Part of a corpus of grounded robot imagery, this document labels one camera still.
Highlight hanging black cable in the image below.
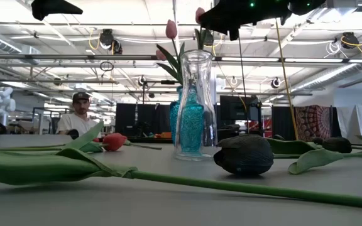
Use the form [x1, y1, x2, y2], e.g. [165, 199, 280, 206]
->
[237, 31, 250, 134]

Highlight pink artificial tulip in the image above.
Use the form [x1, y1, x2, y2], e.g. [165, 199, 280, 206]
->
[154, 48, 184, 86]
[155, 18, 185, 85]
[194, 6, 216, 53]

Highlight clear glass vase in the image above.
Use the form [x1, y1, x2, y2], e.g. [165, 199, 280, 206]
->
[173, 49, 219, 162]

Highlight white hanging sheet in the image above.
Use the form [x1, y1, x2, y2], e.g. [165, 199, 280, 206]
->
[336, 105, 362, 144]

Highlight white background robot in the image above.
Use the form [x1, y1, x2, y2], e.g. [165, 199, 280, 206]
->
[0, 86, 17, 127]

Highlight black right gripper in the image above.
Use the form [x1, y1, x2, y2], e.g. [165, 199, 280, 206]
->
[199, 0, 295, 41]

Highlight teal glass vase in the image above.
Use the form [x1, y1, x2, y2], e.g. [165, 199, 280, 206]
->
[169, 84, 206, 154]

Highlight narrow black partition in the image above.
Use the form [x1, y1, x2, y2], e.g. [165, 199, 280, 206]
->
[271, 105, 295, 141]

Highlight black boom stand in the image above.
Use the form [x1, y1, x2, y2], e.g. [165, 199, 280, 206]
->
[141, 79, 177, 104]

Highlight red patterned tapestry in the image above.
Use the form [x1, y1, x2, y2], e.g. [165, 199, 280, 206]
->
[295, 105, 332, 141]

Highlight black computer monitor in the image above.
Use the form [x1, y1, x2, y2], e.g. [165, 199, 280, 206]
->
[220, 95, 261, 122]

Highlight black rounded knob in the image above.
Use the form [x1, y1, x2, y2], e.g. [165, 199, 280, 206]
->
[67, 128, 80, 141]

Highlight person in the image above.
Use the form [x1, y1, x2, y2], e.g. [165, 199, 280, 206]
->
[56, 92, 102, 139]

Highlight wide black partition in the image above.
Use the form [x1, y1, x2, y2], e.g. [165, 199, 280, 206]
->
[115, 102, 172, 138]

